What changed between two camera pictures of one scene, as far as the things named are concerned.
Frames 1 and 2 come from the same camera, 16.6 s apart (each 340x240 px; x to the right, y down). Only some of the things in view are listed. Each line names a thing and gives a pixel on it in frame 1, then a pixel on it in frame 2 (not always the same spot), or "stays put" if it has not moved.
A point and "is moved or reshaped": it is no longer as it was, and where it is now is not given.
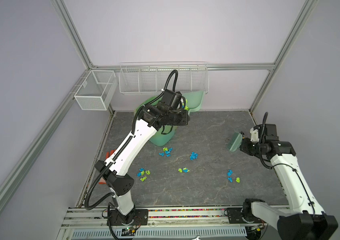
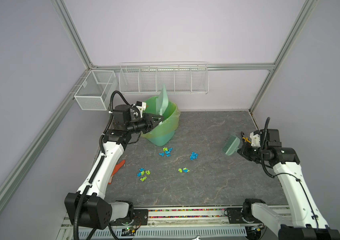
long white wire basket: [150, 78] stays put
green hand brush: [233, 143] is moved or reshaped
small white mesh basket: [96, 90] stays put
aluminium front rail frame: [209, 223] stays put
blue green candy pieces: [147, 172] stays put
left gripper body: [178, 118] to [144, 124]
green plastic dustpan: [194, 100] is moved or reshaped
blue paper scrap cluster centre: [193, 155] stays put
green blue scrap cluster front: [185, 170] stays put
